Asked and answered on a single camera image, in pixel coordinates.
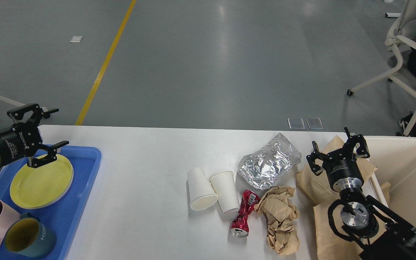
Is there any dark teal mug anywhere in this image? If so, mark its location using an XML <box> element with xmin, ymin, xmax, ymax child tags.
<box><xmin>4</xmin><ymin>212</ymin><xmax>57</xmax><ymax>258</ymax></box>

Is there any pale green plate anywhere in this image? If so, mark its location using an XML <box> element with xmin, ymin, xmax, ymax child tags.
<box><xmin>31</xmin><ymin>160</ymin><xmax>74</xmax><ymax>209</ymax></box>

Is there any brown paper bag upper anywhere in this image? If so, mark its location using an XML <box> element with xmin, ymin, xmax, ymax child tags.
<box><xmin>296</xmin><ymin>136</ymin><xmax>376</xmax><ymax>204</ymax></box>

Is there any white paper cup right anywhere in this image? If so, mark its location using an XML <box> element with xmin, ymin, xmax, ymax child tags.
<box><xmin>209</xmin><ymin>171</ymin><xmax>240</xmax><ymax>214</ymax></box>

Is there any brown paper bag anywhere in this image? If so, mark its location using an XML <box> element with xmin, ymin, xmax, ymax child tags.
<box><xmin>313</xmin><ymin>182</ymin><xmax>392</xmax><ymax>260</ymax></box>
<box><xmin>296</xmin><ymin>136</ymin><xmax>376</xmax><ymax>204</ymax></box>

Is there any white paper cup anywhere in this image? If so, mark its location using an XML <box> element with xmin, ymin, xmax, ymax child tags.
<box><xmin>209</xmin><ymin>171</ymin><xmax>240</xmax><ymax>214</ymax></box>
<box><xmin>187</xmin><ymin>167</ymin><xmax>218</xmax><ymax>211</ymax></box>

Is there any crushed red soda can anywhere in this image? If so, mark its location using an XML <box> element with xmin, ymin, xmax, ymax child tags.
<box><xmin>229</xmin><ymin>190</ymin><xmax>260</xmax><ymax>238</ymax></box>

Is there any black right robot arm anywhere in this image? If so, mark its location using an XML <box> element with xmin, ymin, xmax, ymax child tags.
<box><xmin>306</xmin><ymin>128</ymin><xmax>416</xmax><ymax>260</ymax></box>

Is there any brown paper bag lower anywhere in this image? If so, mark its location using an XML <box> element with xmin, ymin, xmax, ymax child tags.
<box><xmin>313</xmin><ymin>182</ymin><xmax>392</xmax><ymax>260</ymax></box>

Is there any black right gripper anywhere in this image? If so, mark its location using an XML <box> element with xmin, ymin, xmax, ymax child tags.
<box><xmin>306</xmin><ymin>128</ymin><xmax>371</xmax><ymax>192</ymax></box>

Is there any white office chair right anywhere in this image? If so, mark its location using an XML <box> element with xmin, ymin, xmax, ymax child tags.
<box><xmin>346</xmin><ymin>0</ymin><xmax>416</xmax><ymax>137</ymax></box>

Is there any white paper cup left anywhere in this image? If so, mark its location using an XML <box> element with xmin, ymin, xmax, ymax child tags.
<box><xmin>187</xmin><ymin>167</ymin><xmax>218</xmax><ymax>211</ymax></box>

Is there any blue plastic tray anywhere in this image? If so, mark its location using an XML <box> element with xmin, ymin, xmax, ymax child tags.
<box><xmin>0</xmin><ymin>145</ymin><xmax>102</xmax><ymax>260</ymax></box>

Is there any crumpled silver foil bag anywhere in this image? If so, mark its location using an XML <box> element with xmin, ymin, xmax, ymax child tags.
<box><xmin>236</xmin><ymin>133</ymin><xmax>302</xmax><ymax>190</ymax></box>

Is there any crumpled brown paper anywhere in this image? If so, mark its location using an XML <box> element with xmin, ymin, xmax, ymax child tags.
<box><xmin>254</xmin><ymin>186</ymin><xmax>299</xmax><ymax>256</ymax></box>

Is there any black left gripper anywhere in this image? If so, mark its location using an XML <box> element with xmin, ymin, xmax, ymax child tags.
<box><xmin>0</xmin><ymin>104</ymin><xmax>69</xmax><ymax>168</ymax></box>

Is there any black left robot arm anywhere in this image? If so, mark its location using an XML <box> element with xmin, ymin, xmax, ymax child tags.
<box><xmin>0</xmin><ymin>103</ymin><xmax>69</xmax><ymax>168</ymax></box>

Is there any beige plastic bin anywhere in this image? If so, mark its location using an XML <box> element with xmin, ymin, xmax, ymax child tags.
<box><xmin>366</xmin><ymin>135</ymin><xmax>416</xmax><ymax>227</ymax></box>

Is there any yellow plastic plate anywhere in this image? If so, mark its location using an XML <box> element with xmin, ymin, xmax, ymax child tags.
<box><xmin>9</xmin><ymin>155</ymin><xmax>74</xmax><ymax>209</ymax></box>

